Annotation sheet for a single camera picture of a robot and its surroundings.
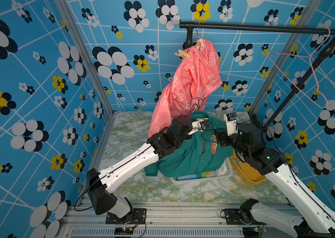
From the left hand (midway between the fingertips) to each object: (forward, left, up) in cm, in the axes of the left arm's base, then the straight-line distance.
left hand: (186, 116), depth 70 cm
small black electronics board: (-42, +31, -38) cm, 64 cm away
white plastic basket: (-16, -22, -28) cm, 39 cm away
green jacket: (-13, -7, -14) cm, 20 cm away
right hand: (-4, -17, -3) cm, 18 cm away
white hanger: (+12, -5, -6) cm, 14 cm away
